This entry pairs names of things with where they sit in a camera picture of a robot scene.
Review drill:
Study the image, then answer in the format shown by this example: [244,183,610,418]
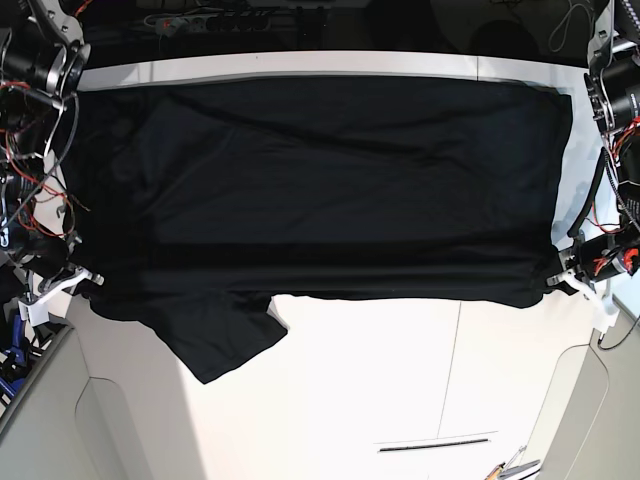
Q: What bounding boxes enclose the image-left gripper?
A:
[9,235,104,303]

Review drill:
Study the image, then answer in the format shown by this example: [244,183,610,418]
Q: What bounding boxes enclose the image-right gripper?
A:
[546,232,639,328]

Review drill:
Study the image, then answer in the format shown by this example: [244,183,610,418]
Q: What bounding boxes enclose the black T-shirt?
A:
[62,76,573,383]

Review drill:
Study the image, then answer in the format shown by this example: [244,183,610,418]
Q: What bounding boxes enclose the blue and black clamps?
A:
[1,308,51,408]

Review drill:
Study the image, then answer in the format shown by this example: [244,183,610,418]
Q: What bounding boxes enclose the grey divider panel right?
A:
[523,315,639,479]

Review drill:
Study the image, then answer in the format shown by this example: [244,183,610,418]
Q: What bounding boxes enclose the grey divider panel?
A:
[1,327,153,480]
[523,315,639,479]

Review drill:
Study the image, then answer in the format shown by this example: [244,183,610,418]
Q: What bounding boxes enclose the grey divider panel left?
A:
[1,327,153,480]

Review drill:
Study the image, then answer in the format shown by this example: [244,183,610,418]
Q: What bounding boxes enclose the black table slot strip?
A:
[378,438,490,453]

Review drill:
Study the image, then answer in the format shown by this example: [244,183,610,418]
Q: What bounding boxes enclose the black camera cable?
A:
[594,299,640,351]

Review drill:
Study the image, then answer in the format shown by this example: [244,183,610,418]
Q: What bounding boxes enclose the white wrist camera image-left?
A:
[18,300,50,327]

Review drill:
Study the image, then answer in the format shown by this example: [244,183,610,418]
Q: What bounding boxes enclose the white coiled cable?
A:
[548,2,591,54]

